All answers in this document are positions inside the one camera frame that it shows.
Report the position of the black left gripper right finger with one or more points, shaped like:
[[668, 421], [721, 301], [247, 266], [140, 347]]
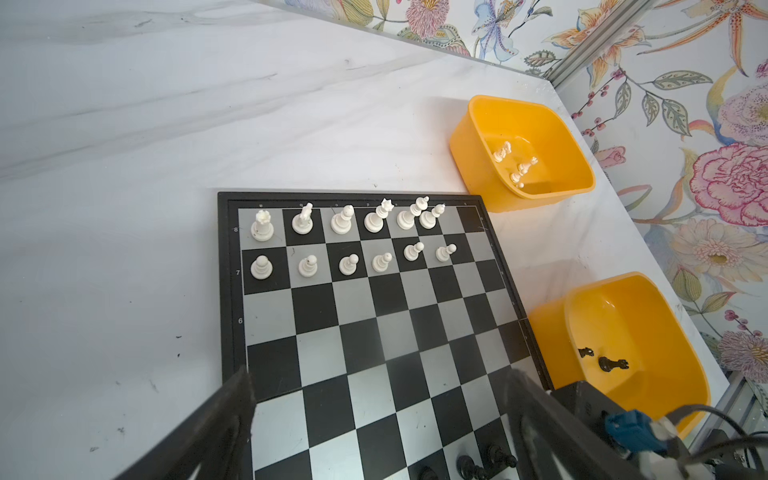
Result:
[[551, 443]]

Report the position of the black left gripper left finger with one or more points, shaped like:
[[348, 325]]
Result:
[[209, 444]]

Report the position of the black rook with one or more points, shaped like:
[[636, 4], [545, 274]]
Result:
[[608, 365]]

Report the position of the yellow tray with black pieces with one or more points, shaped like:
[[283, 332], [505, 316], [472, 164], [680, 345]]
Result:
[[623, 317]]

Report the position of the yellow tray with white pieces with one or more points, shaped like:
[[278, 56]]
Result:
[[533, 130]]

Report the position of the black pawn on board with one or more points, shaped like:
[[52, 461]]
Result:
[[428, 473], [499, 459], [469, 470]]

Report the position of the white pawn on board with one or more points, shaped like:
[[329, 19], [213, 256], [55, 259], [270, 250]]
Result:
[[348, 264], [443, 253], [308, 266], [261, 268], [381, 262], [412, 251]]

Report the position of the white rook on board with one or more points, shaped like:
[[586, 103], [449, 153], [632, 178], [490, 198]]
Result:
[[262, 229]]

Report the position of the white knight on board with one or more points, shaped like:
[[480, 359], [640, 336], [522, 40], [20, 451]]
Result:
[[302, 223]]

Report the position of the white bishop on board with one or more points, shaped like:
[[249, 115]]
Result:
[[341, 222]]

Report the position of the white queen on board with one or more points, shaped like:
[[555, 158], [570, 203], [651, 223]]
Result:
[[375, 220]]

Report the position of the black and silver chessboard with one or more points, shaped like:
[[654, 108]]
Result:
[[373, 375]]

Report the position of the white bishop beside king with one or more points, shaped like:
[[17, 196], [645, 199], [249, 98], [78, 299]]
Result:
[[428, 218]]

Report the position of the white pawn in tray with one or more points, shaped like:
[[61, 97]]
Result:
[[517, 179]]

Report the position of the white knight in tray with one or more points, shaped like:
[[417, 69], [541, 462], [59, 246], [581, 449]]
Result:
[[502, 152]]

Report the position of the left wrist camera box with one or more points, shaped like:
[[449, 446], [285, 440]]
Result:
[[649, 446]]

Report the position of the aluminium corner post right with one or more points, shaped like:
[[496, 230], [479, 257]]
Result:
[[621, 18]]

